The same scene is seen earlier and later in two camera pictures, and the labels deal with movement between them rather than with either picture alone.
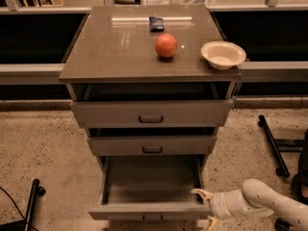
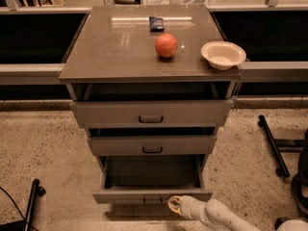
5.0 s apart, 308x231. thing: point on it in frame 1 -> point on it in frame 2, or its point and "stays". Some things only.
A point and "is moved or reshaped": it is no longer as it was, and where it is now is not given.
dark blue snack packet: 156,24 stays
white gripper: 218,204 -> 187,205
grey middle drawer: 151,145 stays
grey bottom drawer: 150,188 is moved or reshaped
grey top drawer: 152,114 stays
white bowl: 222,55 stays
